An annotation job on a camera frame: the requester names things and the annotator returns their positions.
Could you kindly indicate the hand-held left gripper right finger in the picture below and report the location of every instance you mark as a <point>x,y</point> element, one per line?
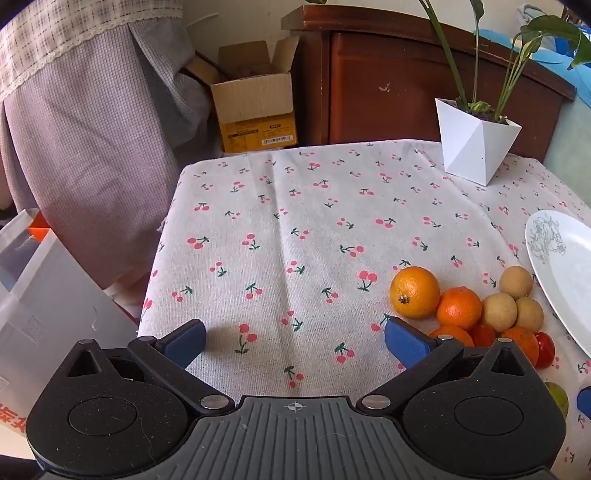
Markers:
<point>406,341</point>

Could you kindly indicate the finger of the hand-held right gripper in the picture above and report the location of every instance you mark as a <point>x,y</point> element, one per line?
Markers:
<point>585,402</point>

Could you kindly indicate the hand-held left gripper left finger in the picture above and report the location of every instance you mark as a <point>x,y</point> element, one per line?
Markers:
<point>187,346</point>

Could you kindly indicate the green jujube fruit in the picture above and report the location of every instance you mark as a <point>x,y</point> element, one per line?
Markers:
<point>557,399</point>

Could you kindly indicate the small orange mandarin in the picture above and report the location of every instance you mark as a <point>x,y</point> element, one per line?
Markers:
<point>524,346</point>
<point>459,308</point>
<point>455,333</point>

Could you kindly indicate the large orange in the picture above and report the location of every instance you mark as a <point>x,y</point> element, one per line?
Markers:
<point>414,292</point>

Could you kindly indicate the red cherry tomato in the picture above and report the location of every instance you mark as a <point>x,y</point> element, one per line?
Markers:
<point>483,335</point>
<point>545,350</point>

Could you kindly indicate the white plate with line drawing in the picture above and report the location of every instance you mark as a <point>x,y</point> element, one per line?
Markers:
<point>568,277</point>

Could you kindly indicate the white plastic bag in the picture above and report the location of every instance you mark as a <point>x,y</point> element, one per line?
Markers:
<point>46,300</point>

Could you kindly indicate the cherry print tablecloth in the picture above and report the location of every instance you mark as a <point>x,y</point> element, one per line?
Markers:
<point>300,207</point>

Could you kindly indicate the green plant in white pot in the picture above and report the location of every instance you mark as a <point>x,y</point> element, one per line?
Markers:
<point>466,147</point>

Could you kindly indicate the lilac checked cloth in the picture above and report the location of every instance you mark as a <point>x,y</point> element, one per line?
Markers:
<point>92,161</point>

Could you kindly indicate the open cardboard box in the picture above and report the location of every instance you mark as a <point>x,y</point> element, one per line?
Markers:
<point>254,101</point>

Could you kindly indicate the dark red wooden cabinet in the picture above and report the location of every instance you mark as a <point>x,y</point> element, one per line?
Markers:
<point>383,69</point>

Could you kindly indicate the blue printed cloth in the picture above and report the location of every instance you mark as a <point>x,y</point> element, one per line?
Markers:
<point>508,44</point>

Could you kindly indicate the plaid cloth with lace trim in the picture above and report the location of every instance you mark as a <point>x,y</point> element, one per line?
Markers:
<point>69,37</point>

